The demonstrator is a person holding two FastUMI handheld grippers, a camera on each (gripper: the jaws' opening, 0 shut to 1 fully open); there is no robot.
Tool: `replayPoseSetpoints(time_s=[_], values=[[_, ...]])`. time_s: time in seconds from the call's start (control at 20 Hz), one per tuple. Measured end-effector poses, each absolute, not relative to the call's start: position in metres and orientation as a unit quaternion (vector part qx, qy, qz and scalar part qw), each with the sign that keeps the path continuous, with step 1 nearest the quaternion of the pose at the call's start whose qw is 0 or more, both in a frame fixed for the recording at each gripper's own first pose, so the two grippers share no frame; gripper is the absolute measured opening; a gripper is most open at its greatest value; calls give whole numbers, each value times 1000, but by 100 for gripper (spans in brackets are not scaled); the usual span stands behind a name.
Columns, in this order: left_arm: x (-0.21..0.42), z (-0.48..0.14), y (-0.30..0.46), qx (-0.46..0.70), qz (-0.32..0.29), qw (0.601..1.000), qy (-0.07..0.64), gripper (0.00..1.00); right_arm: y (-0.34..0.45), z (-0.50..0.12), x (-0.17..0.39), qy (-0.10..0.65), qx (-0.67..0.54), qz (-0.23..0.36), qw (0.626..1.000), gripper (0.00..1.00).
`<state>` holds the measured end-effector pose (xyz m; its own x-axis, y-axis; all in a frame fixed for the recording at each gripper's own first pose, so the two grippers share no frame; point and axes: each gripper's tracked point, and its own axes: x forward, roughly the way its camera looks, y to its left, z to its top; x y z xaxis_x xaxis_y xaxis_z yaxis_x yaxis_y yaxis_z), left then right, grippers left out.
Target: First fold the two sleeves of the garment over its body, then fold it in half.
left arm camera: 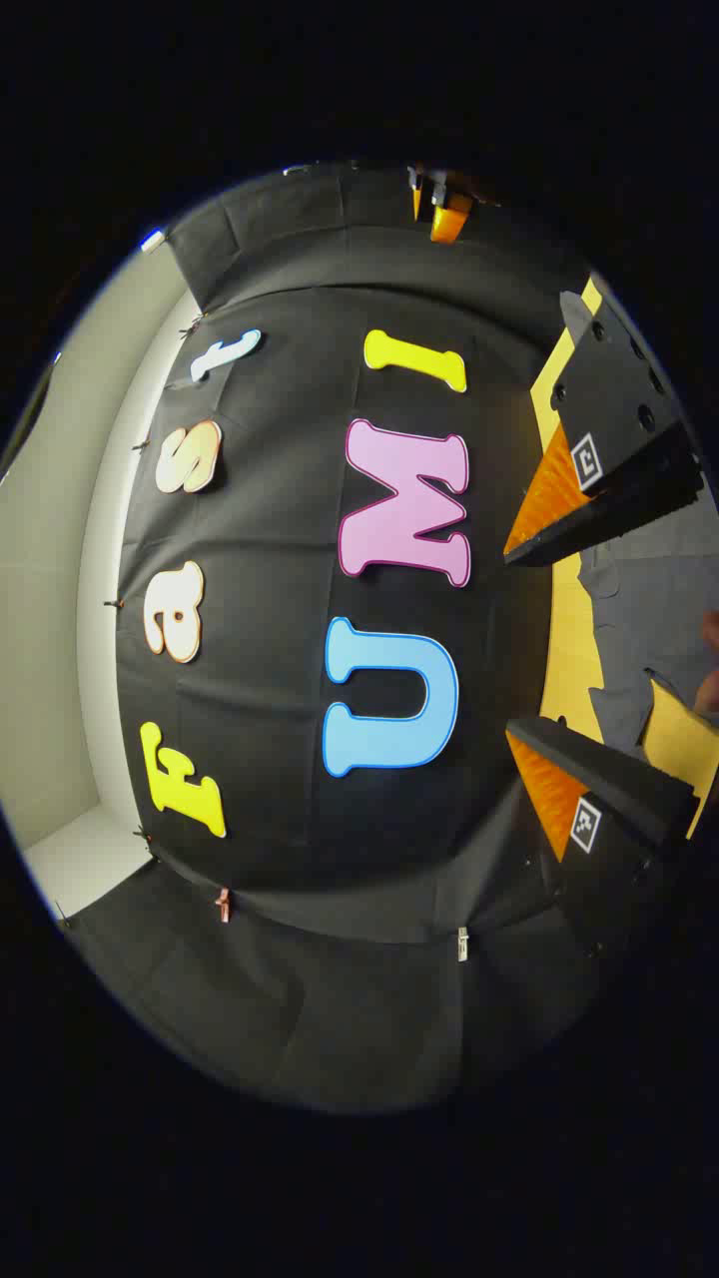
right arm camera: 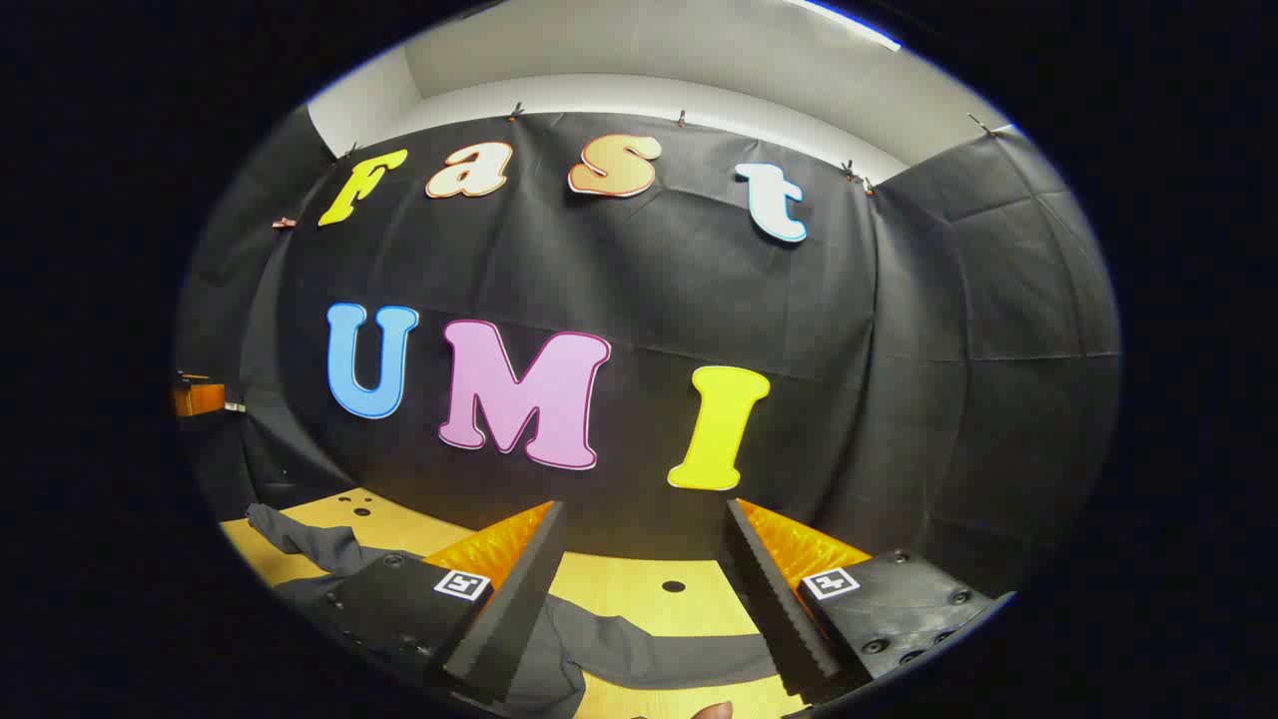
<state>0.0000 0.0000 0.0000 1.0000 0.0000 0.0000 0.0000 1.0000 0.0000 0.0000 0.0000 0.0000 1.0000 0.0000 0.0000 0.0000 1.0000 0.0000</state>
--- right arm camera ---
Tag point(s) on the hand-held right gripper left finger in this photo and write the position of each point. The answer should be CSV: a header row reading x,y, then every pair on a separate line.
x,y
519,599

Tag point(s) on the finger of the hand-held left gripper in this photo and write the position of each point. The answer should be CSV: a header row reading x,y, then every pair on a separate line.
x,y
198,399

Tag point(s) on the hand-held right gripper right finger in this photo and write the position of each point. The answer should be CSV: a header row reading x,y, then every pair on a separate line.
x,y
769,599

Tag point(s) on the grey button shirt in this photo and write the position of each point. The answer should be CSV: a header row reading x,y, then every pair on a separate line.
x,y
639,649

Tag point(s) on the black backdrop cloth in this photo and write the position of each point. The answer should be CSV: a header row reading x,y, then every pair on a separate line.
x,y
649,270

